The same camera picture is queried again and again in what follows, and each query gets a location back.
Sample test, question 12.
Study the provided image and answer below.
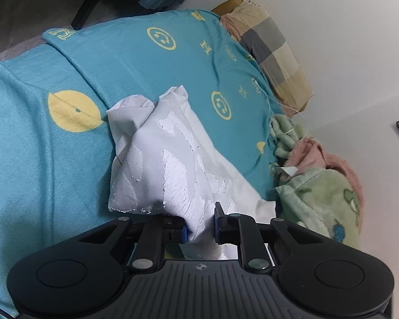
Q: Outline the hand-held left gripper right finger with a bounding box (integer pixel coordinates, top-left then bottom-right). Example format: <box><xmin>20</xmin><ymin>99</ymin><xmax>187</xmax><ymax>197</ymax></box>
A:
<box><xmin>214</xmin><ymin>202</ymin><xmax>320</xmax><ymax>271</ymax></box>

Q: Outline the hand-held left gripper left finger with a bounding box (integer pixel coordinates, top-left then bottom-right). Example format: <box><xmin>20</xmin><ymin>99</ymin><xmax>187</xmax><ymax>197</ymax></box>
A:
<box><xmin>76</xmin><ymin>217</ymin><xmax>188</xmax><ymax>270</ymax></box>

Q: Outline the white T-shirt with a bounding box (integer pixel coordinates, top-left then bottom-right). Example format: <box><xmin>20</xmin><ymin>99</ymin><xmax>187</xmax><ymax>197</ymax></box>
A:
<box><xmin>106</xmin><ymin>86</ymin><xmax>276</xmax><ymax>261</ymax></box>

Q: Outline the green fleece blanket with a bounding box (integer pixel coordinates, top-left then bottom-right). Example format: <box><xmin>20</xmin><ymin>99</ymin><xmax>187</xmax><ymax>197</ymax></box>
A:
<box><xmin>269</xmin><ymin>113</ymin><xmax>362</xmax><ymax>250</ymax></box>

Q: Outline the pink fleece blanket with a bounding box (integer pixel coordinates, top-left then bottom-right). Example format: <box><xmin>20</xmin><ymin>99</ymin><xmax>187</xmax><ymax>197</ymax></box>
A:
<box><xmin>282</xmin><ymin>138</ymin><xmax>365</xmax><ymax>237</ymax></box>

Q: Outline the teal patterned bed sheet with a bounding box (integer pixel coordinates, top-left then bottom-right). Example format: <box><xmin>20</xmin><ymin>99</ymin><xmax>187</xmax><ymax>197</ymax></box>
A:
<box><xmin>0</xmin><ymin>9</ymin><xmax>286</xmax><ymax>319</ymax></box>

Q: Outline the white charging cable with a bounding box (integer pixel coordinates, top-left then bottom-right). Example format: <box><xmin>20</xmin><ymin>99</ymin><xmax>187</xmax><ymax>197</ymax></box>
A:
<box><xmin>251</xmin><ymin>78</ymin><xmax>309</xmax><ymax>137</ymax></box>

